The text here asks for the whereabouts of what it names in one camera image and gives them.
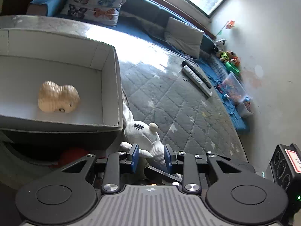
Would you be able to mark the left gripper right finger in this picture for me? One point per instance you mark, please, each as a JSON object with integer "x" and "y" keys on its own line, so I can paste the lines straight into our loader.
{"x": 186, "y": 165}

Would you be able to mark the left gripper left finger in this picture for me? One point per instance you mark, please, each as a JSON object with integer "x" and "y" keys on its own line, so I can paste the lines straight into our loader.
{"x": 117, "y": 164}

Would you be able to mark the white knitted rabbit plush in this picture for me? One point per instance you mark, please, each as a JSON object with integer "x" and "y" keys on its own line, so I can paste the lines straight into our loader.
{"x": 151, "y": 149}

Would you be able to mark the beige peanut toy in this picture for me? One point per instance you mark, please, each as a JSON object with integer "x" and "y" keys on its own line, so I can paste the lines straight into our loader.
{"x": 54, "y": 98}

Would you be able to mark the red octopus toy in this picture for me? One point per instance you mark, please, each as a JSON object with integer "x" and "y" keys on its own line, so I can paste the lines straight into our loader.
{"x": 70, "y": 156}

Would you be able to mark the black box with dials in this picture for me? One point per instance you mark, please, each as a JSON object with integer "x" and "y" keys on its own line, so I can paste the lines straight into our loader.
{"x": 284, "y": 168}

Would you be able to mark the silver remote control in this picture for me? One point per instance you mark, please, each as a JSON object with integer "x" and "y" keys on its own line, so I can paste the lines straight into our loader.
{"x": 197, "y": 81}

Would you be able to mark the clear plastic toy bin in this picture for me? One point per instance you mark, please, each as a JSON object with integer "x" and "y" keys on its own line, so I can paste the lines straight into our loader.
{"x": 234, "y": 89}

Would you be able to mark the blue sofa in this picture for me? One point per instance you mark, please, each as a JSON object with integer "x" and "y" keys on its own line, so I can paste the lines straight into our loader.
{"x": 145, "y": 19}

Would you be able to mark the black cardboard box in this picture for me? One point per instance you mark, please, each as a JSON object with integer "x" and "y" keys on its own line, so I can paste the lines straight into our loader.
{"x": 28, "y": 59}

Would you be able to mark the black remote control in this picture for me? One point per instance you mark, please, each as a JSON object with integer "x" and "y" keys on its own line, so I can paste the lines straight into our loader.
{"x": 197, "y": 72}

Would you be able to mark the green toy basin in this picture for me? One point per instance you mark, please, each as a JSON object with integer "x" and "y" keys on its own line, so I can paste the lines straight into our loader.
{"x": 231, "y": 68}

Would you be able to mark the pile of plush toys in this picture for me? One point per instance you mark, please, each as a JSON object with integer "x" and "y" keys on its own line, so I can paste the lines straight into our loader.
{"x": 229, "y": 56}

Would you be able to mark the panda plush toy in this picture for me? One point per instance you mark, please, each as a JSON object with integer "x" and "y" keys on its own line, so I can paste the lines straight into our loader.
{"x": 221, "y": 44}

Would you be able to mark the grey cushion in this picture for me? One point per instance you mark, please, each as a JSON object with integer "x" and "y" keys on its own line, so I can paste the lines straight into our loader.
{"x": 183, "y": 37}

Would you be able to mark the orange paper pinwheel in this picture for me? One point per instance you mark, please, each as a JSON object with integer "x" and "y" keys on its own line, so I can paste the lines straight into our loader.
{"x": 227, "y": 26}

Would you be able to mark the butterfly print pillow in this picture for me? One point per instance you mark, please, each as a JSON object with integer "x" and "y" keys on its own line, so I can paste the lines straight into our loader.
{"x": 101, "y": 11}

